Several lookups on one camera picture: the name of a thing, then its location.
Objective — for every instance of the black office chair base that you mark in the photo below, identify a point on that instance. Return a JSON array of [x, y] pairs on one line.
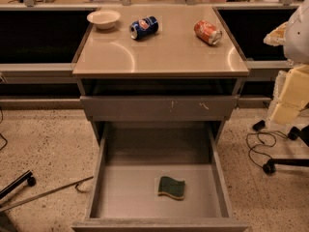
[[294, 133]]

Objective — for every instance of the grey drawer cabinet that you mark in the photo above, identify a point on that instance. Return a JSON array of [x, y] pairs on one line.
[[172, 62]]

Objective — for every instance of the orange soda can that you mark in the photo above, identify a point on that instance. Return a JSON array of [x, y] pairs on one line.
[[207, 32]]

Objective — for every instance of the black stand with caster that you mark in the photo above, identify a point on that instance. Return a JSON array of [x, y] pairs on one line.
[[25, 177]]

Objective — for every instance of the closed grey top drawer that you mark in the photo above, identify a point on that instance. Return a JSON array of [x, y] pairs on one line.
[[158, 108]]

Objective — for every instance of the white ceramic bowl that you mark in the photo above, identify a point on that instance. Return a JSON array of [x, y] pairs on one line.
[[104, 19]]

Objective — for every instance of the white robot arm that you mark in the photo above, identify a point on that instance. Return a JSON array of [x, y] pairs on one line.
[[293, 35]]

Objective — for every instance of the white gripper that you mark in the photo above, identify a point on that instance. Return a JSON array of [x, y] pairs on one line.
[[297, 39]]

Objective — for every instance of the green yellow sponge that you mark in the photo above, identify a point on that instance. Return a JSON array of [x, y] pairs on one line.
[[171, 188]]

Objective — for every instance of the blue soda can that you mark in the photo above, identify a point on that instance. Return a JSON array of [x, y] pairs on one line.
[[143, 28]]

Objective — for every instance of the thin metal rod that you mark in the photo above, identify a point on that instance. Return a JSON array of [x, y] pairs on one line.
[[44, 194]]

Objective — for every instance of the open middle drawer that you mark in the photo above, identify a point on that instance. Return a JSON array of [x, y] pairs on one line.
[[131, 160]]

